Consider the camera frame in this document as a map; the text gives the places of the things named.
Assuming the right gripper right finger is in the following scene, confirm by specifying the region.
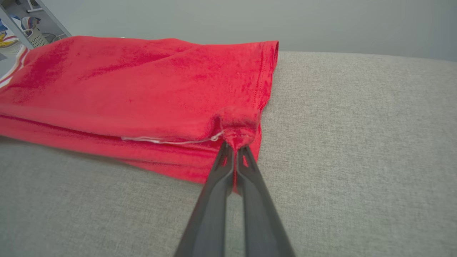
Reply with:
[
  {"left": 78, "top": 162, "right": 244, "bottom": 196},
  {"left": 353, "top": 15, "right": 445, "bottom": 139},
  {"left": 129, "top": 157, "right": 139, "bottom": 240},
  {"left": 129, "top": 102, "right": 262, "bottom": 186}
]
[{"left": 236, "top": 145, "right": 296, "bottom": 257}]

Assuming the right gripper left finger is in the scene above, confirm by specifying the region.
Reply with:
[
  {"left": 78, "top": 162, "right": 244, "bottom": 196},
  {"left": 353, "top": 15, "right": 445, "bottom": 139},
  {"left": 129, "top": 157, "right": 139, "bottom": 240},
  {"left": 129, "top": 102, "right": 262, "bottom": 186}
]
[{"left": 174, "top": 142, "right": 235, "bottom": 257}]

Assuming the red and white garment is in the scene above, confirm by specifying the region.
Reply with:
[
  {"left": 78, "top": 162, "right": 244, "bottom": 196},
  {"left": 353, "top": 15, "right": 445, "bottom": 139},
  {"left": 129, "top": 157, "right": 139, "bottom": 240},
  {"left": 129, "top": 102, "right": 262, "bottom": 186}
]
[{"left": 0, "top": 36, "right": 279, "bottom": 195}]

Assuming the white partition panel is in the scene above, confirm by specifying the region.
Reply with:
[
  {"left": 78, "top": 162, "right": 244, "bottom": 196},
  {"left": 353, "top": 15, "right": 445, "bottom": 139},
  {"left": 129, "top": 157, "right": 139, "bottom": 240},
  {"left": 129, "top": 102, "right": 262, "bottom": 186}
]
[{"left": 43, "top": 0, "right": 457, "bottom": 62}]

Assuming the white woven laundry basket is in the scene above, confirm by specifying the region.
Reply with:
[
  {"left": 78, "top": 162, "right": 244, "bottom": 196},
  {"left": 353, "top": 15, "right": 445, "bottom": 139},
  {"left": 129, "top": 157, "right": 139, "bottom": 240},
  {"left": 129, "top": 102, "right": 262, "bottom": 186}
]
[{"left": 23, "top": 28, "right": 50, "bottom": 49}]

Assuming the colourful clothes pile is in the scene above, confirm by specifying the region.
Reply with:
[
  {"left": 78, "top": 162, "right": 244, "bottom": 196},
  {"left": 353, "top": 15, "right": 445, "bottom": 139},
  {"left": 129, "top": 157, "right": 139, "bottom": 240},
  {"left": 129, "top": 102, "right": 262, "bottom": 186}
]
[{"left": 0, "top": 16, "right": 40, "bottom": 56}]

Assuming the thick grey table leg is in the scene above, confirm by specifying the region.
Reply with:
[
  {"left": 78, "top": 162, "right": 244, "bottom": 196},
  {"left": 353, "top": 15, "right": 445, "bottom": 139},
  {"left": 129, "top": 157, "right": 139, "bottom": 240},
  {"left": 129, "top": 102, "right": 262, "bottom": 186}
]
[{"left": 0, "top": 6, "right": 34, "bottom": 50}]

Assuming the grey partition post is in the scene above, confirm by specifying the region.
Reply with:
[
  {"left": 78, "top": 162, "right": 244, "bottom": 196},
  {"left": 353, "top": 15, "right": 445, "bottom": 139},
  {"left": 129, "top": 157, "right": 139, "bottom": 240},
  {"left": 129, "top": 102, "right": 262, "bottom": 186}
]
[{"left": 35, "top": 0, "right": 72, "bottom": 37}]

